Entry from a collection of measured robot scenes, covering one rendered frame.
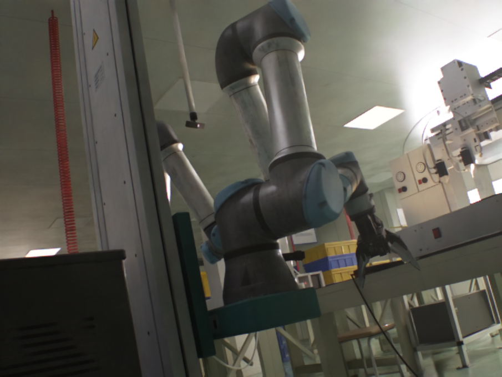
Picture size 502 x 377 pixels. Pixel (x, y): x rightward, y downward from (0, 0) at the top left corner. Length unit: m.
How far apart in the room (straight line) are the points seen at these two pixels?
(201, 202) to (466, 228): 0.76
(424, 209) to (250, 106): 1.14
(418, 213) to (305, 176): 1.28
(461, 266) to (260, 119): 0.68
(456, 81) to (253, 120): 0.93
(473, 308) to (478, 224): 2.96
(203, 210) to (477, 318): 3.28
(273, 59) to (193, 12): 2.58
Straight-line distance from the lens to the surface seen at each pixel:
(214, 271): 3.35
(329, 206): 0.90
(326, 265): 5.17
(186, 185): 1.48
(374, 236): 1.24
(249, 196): 0.96
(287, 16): 1.11
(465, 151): 1.79
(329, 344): 1.86
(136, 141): 1.07
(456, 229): 1.49
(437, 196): 2.09
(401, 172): 2.17
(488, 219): 1.44
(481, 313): 4.48
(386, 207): 10.69
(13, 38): 3.72
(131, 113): 1.09
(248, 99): 1.17
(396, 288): 1.58
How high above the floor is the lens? 0.68
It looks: 15 degrees up
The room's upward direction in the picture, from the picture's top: 13 degrees counter-clockwise
